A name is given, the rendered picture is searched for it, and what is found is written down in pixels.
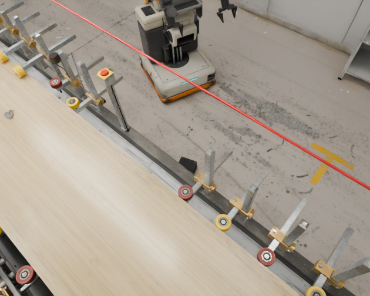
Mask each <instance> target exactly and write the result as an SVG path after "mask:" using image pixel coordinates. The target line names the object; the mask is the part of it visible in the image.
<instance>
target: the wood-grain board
mask: <svg viewBox="0 0 370 296"><path fill-rule="evenodd" d="M16 65H17V64H16V63H14V62H13V61H12V60H10V59H9V58H8V60H7V61H5V62H4V63H1V62H0V227H1V228H2V229H3V231H4V232H5V233H6V234H7V236H8V237H9V238H10V239H11V241H12V242H13V243H14V245H15V246H16V247H17V249H18V250H19V251H20V252H21V254H22V255H23V256H24V257H25V259H26V260H27V262H28V263H29V264H30V265H31V266H32V268H33V269H34V270H35V271H36V273H37V274H38V275H39V276H40V278H41V279H42V281H43V282H44V283H45V284H46V286H47V287H48V288H49V289H50V291H51V292H52V294H53V295H54V296H301V295H300V294H299V293H297V292H296V291H295V290H293V289H292V288H291V287H290V286H289V285H288V284H286V283H285V282H284V281H283V280H282V279H280V278H279V277H278V276H276V275H275V274H274V273H273V272H272V271H270V270H269V269H268V268H267V267H265V266H264V265H263V264H262V263H260V262H259V261H258V260H257V259H255V258H254V257H253V256H252V255H251V254H249V253H248V252H247V251H246V250H245V249H243V248H242V247H241V246H239V245H238V244H237V243H236V242H235V241H233V240H232V239H231V238H230V237H229V236H227V235H226V234H225V233H223V232H222V231H221V230H220V229H219V228H217V227H216V226H215V225H214V224H213V223H211V222H210V221H208V219H206V218H205V217H204V216H202V215H201V214H200V213H199V212H198V211H197V210H195V209H194V208H192V206H190V205H189V204H188V203H186V202H185V201H184V200H183V199H182V198H180V197H179V196H178V195H177V194H176V193H174V192H173V191H172V190H170V189H169V188H168V187H167V186H166V185H164V184H163V183H162V182H161V181H160V180H158V179H157V178H156V177H154V175H152V174H151V173H150V172H148V171H147V170H146V169H145V168H144V167H142V166H141V165H140V164H139V163H138V162H136V161H135V160H134V159H132V158H131V157H130V156H129V155H128V154H126V153H125V152H124V151H123V150H122V149H120V148H119V147H117V146H116V145H115V144H114V143H113V142H111V141H110V140H109V139H108V138H107V137H106V136H104V135H103V134H101V132H99V131H98V130H97V129H95V128H94V127H93V126H92V125H91V124H89V123H88V122H87V121H86V120H85V119H83V118H82V117H81V116H79V115H78V114H77V113H76V112H75V111H73V110H72V109H71V108H70V107H69V106H67V105H66V104H65V103H63V102H62V101H61V100H60V99H59V98H57V97H56V96H55V95H54V94H53V93H51V92H50V91H49V90H47V88H45V87H44V86H42V85H41V84H40V83H39V82H38V81H37V80H35V79H34V78H33V77H32V76H31V75H29V74H28V73H26V75H24V76H23V77H21V78H18V77H17V76H16V74H14V72H13V71H12V68H13V67H14V66H16ZM9 110H14V114H15V115H14V116H13V118H12V119H7V118H6V117H4V112H8V111H9Z"/></svg>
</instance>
